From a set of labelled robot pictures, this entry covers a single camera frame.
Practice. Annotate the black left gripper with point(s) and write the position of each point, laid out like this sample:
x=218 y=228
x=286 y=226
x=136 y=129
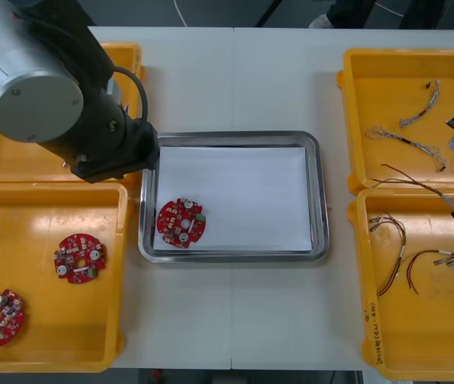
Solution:
x=126 y=152

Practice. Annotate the silver and black left arm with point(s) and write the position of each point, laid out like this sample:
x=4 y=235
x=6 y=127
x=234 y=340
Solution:
x=30 y=80

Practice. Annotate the steel tray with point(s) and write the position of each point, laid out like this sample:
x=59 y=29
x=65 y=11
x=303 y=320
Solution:
x=230 y=138

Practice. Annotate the white paper sheet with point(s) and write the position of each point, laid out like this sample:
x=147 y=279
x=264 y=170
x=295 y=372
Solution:
x=242 y=192

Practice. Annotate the yellow-orange plastic bin with handwriting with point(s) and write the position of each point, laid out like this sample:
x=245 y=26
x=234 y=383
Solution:
x=431 y=332

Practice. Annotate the black stand leg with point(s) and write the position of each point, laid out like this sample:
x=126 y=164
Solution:
x=270 y=13

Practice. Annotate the person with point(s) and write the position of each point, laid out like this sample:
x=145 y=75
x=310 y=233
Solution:
x=350 y=12

